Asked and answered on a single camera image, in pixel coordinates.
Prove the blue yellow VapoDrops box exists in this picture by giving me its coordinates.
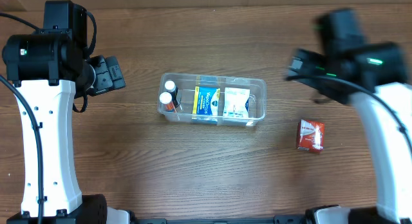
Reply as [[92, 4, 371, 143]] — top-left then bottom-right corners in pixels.
[[192, 86, 220, 116]]

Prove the clear plastic container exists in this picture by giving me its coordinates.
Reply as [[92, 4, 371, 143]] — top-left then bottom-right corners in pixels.
[[158, 73, 267, 126]]

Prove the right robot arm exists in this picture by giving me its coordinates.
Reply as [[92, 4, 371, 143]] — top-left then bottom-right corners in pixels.
[[287, 8, 411, 223]]

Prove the white Hansaplast plaster box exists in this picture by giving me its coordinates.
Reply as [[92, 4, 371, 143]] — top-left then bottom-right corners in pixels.
[[223, 88, 250, 118]]

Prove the red medicine box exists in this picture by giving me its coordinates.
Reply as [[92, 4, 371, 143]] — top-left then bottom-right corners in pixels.
[[296, 119, 325, 154]]

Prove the white cap bottle upper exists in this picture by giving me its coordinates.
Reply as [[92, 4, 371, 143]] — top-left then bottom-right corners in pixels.
[[164, 80, 178, 100]]

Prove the white cap orange bottle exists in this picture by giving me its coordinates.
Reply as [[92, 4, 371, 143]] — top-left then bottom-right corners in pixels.
[[159, 91, 176, 113]]

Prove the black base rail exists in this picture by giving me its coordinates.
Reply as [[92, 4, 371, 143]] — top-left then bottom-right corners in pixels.
[[131, 214, 311, 224]]

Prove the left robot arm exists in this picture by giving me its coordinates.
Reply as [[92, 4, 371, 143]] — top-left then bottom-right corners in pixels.
[[1, 1, 131, 224]]

